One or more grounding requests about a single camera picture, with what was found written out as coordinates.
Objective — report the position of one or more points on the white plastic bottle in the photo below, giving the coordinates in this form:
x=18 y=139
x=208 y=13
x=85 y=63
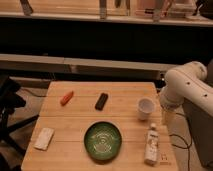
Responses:
x=151 y=148

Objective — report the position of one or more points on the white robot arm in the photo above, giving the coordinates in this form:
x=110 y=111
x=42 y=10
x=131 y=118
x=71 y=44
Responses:
x=185 y=82

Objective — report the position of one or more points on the white rectangular sponge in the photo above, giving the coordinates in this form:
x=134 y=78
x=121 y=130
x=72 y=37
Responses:
x=44 y=138

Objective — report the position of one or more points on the green ceramic bowl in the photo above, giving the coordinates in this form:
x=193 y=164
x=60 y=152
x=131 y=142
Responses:
x=102 y=141

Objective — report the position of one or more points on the orange carrot toy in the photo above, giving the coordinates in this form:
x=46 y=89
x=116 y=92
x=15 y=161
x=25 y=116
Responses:
x=66 y=98

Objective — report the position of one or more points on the black rectangular block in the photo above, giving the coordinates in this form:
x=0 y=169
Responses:
x=101 y=101

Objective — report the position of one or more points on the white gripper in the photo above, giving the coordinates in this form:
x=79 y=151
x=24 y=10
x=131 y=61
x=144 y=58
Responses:
x=169 y=100

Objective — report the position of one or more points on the black office chair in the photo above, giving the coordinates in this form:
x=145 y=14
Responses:
x=9 y=101

